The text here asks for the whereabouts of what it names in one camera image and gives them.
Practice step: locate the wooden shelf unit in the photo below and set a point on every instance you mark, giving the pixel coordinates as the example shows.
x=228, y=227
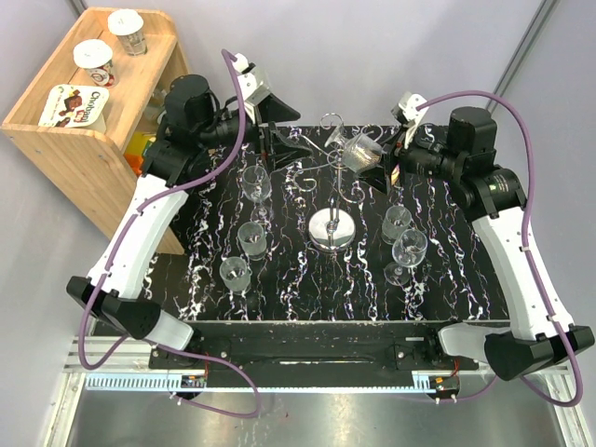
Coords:
x=86, y=165

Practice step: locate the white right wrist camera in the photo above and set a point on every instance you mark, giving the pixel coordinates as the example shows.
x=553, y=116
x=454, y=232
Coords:
x=410, y=109

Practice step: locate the chrome wine glass rack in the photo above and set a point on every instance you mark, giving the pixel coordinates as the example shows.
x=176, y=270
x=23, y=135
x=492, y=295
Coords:
x=332, y=229

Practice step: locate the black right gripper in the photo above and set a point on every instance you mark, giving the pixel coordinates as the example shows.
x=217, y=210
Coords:
x=379, y=177

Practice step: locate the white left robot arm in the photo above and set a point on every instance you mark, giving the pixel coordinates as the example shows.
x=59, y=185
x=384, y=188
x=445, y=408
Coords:
x=197, y=139

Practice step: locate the clear smooth wine glass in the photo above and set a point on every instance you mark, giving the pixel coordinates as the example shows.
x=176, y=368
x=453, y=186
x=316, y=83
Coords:
x=257, y=188

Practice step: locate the clear patterned short goblet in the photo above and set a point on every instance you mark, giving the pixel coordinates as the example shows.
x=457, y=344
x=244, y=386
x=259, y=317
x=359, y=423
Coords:
x=252, y=239

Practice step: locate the patterned glass goblet right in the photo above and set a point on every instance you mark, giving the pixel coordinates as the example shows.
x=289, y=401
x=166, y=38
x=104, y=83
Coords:
x=397, y=219

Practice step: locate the ribbed glass goblet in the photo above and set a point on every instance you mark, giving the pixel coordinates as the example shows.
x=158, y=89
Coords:
x=359, y=153

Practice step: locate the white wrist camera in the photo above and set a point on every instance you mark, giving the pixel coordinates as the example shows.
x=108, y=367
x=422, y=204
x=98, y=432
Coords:
x=410, y=109
x=253, y=80

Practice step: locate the Chobani yogurt cup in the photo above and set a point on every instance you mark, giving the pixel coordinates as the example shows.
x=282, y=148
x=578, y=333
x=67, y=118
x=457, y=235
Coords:
x=75, y=107

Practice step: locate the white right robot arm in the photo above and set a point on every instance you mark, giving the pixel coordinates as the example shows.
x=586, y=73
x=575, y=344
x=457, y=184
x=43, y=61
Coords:
x=541, y=333

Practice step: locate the glass bottle on shelf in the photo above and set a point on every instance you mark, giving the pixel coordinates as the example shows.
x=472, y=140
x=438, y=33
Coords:
x=155, y=108

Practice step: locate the frosted short goblet front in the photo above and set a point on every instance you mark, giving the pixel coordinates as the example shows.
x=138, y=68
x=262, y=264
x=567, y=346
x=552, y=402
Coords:
x=236, y=275

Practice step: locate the orange juice carton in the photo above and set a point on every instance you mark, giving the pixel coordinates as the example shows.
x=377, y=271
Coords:
x=135, y=150

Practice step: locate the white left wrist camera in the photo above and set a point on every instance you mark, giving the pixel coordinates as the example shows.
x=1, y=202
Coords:
x=253, y=80

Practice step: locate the white lidded yogurt cup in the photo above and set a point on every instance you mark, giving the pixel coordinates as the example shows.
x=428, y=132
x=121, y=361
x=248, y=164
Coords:
x=95, y=57

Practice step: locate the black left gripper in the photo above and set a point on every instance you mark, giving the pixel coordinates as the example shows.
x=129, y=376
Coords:
x=273, y=110

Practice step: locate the clear cup white lid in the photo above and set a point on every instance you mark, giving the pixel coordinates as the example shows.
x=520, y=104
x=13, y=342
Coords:
x=127, y=26

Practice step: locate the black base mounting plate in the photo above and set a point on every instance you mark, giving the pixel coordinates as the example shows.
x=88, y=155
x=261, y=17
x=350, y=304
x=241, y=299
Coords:
x=317, y=355

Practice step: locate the clear wine glass right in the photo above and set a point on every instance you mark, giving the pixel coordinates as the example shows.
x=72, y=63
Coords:
x=408, y=251

